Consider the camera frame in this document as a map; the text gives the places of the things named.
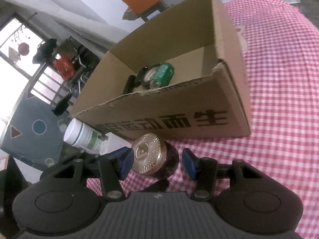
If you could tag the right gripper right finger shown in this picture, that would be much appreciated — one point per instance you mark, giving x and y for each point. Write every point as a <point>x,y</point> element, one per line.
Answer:
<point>203,171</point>

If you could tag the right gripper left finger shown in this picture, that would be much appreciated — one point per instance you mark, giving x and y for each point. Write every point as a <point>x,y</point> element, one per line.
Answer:
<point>113,168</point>

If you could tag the gold lid cosmetic jar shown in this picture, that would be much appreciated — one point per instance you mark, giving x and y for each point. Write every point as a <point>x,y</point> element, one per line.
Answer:
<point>154,157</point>

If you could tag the white supplement bottle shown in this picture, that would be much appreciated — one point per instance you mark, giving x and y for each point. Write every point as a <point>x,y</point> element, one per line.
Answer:
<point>82,136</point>

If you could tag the black gold lipstick tube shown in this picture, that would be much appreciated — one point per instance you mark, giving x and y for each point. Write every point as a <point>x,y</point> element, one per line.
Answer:
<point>129,85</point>

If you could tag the black electrical tape roll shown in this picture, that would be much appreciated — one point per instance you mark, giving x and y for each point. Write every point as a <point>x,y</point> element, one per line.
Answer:
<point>147,76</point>

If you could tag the green dropper bottle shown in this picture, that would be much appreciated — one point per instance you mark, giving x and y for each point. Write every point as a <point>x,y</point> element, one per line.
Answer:
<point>163,76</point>

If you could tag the white power adapter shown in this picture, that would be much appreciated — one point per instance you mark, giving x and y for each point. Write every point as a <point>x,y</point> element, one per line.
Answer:
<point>112,142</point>

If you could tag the black oval case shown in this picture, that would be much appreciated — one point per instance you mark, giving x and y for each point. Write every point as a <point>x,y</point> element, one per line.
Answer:
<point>139,76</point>

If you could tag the blue play mat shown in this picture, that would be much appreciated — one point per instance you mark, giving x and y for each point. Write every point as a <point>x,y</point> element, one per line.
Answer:
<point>34,134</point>

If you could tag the brown cardboard box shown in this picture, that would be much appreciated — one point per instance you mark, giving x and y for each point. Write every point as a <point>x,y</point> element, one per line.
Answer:
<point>180,75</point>

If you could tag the wheelchair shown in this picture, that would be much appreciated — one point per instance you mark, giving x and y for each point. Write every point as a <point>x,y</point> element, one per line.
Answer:
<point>83,59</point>

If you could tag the red plastic bag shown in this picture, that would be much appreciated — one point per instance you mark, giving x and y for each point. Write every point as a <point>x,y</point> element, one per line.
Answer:
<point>65,68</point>

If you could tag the red white checkered tablecloth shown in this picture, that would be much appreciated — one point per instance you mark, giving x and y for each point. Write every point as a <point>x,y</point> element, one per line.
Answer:
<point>280,52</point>

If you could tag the grey white curtain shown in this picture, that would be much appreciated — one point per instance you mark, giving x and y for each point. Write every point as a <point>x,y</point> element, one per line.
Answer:
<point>85,25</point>

